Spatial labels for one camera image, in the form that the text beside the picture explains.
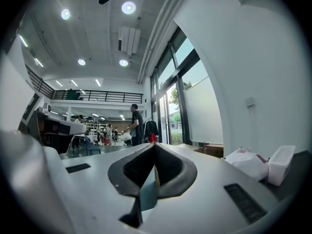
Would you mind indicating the red bag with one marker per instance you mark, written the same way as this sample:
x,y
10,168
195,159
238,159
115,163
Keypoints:
x,y
153,138

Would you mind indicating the white plastic container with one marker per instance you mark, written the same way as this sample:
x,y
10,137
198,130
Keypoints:
x,y
280,164

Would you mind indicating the blue chair black legs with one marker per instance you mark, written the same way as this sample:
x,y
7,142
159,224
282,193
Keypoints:
x,y
88,142

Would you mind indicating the black-framed glass door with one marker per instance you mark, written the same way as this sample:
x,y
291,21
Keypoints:
x,y
182,99

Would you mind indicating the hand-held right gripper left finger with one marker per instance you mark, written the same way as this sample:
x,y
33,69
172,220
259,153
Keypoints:
x,y
97,191

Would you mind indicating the black metal railing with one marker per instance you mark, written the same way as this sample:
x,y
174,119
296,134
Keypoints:
x,y
97,96

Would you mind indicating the hanging black coats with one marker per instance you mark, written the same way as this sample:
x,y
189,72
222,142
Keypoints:
x,y
151,128

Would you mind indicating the round ceiling light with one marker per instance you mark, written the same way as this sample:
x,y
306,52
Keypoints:
x,y
81,62
128,8
123,62
65,14

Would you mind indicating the white roller blind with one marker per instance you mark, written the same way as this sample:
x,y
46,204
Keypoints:
x,y
204,111

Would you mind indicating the white carrier bag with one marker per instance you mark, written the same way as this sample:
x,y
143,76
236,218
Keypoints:
x,y
126,136

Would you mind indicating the red chair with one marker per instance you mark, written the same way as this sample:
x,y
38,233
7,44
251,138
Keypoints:
x,y
105,140

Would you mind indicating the white shelving rack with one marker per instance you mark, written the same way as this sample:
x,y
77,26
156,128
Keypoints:
x,y
96,127

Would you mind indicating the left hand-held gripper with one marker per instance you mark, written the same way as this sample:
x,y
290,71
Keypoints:
x,y
14,101

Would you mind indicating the white plastic bag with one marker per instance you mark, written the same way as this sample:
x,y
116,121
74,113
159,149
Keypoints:
x,y
246,162

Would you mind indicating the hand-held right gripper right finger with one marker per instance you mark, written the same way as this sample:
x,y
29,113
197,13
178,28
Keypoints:
x,y
207,203

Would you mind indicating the white ceiling air conditioner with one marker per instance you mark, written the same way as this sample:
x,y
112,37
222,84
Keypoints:
x,y
129,40

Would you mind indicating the white ceiling pipes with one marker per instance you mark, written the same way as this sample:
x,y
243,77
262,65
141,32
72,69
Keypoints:
x,y
156,40

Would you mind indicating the white wall socket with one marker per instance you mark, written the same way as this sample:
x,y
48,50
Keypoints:
x,y
250,102

